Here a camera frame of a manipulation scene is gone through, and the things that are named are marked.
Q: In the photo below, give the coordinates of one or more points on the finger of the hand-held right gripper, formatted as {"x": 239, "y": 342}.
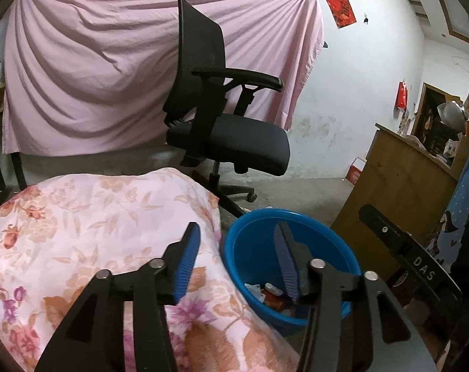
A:
{"x": 381, "y": 228}

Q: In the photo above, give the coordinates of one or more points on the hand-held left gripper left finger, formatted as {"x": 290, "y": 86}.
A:
{"x": 186, "y": 263}

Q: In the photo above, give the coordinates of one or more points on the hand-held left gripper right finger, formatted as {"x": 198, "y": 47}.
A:
{"x": 285, "y": 263}

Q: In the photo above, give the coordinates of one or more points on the blue plastic bucket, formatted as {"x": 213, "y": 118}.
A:
{"x": 254, "y": 240}

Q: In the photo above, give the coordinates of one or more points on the orange snack packet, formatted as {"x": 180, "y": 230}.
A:
{"x": 274, "y": 301}

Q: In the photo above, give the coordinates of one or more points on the white wrapper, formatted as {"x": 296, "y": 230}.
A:
{"x": 254, "y": 290}

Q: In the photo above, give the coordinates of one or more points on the wooden cabinet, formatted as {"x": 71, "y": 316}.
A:
{"x": 397, "y": 186}

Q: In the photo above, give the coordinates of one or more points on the red white box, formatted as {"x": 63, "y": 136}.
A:
{"x": 355, "y": 171}

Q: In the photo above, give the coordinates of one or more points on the blue dotted printed curtain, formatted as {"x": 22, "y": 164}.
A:
{"x": 463, "y": 186}

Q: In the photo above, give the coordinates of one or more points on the pink floral blanket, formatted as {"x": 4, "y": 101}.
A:
{"x": 83, "y": 232}

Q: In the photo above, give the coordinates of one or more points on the dark framed picture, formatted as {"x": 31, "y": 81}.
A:
{"x": 428, "y": 120}

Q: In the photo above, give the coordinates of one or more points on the black office chair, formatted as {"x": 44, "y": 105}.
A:
{"x": 250, "y": 143}

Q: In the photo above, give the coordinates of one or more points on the white rounded helmet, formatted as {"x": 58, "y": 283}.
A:
{"x": 451, "y": 113}

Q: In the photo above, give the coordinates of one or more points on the pink hanging bed sheet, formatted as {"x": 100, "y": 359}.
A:
{"x": 83, "y": 77}

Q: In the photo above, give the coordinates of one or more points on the red hanging wall decoration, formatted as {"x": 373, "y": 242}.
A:
{"x": 401, "y": 95}

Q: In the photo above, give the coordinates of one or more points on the black metal frame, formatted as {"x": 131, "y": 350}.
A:
{"x": 18, "y": 170}

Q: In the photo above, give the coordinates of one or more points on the black wall hook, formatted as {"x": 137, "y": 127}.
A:
{"x": 365, "y": 18}

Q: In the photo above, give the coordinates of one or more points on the red paper wall poster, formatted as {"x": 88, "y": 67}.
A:
{"x": 340, "y": 9}

